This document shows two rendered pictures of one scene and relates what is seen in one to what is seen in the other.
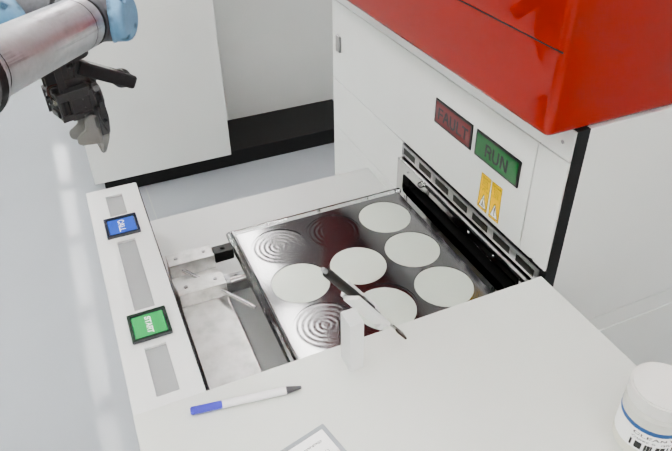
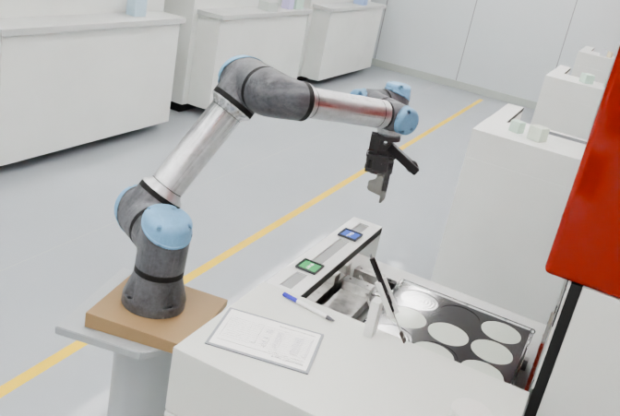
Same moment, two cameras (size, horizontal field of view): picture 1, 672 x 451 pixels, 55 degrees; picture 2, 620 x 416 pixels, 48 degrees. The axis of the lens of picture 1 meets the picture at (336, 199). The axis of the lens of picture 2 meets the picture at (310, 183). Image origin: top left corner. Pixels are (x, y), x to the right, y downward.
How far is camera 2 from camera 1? 0.96 m
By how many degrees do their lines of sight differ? 43
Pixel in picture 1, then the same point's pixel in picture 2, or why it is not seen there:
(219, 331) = (343, 305)
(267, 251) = (410, 297)
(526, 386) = (434, 401)
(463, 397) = (397, 378)
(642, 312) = not seen: outside the picture
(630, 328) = not seen: outside the picture
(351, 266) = (443, 331)
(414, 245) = (495, 351)
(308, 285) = (408, 320)
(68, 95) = (374, 157)
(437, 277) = (483, 368)
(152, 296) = (325, 261)
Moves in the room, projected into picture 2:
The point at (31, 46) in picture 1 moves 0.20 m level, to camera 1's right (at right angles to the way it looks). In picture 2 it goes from (337, 103) to (396, 130)
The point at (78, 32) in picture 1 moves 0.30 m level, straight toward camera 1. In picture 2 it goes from (370, 112) to (317, 133)
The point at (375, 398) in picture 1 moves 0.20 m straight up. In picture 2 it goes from (358, 348) to (379, 262)
